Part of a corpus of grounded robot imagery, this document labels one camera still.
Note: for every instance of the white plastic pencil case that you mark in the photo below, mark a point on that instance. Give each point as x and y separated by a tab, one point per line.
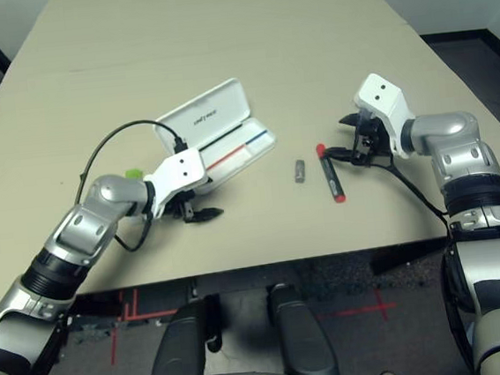
215	106

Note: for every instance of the red floor tape cross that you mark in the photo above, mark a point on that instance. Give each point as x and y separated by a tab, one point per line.
381	307

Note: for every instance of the grey robot left leg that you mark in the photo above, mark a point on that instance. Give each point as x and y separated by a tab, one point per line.
181	345

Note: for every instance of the red black whiteboard marker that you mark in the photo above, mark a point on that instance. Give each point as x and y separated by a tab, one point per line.
333	184

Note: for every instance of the white eraser with green cap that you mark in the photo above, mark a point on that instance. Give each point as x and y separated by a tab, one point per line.
133	174

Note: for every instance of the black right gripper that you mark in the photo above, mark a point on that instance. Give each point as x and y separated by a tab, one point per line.
367	140

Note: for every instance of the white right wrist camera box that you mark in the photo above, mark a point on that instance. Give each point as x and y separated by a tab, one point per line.
383	95

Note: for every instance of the red floor tape lines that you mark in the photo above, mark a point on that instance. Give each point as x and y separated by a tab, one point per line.
131	317

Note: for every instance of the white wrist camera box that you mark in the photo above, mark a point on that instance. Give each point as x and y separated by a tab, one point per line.
383	95
177	172

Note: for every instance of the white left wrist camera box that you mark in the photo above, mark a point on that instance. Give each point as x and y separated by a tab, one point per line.
177	172

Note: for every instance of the grey robot right leg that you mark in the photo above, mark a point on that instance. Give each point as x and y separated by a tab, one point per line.
299	333

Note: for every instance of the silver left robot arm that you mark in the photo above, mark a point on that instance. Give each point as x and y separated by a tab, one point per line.
72	231

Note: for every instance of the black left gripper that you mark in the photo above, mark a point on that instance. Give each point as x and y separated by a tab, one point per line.
176	205

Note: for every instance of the small dark grey block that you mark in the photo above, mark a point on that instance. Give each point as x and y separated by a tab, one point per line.
300	171

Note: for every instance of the grey robot leg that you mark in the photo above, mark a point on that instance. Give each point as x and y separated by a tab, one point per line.
299	333
181	345

